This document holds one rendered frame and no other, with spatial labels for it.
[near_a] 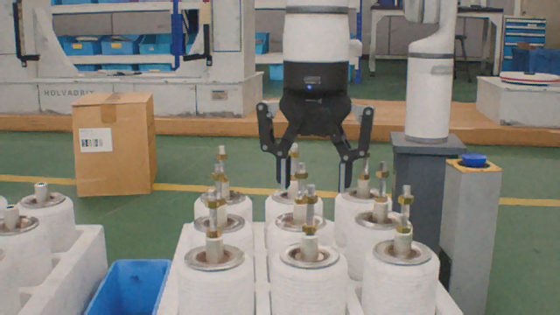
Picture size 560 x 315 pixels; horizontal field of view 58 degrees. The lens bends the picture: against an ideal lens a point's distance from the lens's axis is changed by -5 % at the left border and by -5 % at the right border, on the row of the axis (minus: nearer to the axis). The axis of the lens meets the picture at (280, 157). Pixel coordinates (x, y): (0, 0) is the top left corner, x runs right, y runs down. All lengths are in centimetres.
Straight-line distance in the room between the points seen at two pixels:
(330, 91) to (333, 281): 22
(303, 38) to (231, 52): 214
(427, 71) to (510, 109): 163
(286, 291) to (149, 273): 41
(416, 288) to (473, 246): 27
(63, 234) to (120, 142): 85
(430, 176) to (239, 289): 57
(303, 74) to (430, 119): 56
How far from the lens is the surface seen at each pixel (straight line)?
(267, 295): 73
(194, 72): 288
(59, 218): 92
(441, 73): 109
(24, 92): 315
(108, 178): 178
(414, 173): 110
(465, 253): 91
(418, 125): 110
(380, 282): 67
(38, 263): 83
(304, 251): 66
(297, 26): 58
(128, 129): 173
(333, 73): 58
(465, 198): 88
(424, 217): 113
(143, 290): 102
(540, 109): 274
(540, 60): 514
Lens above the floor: 53
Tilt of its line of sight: 14 degrees down
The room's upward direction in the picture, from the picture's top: straight up
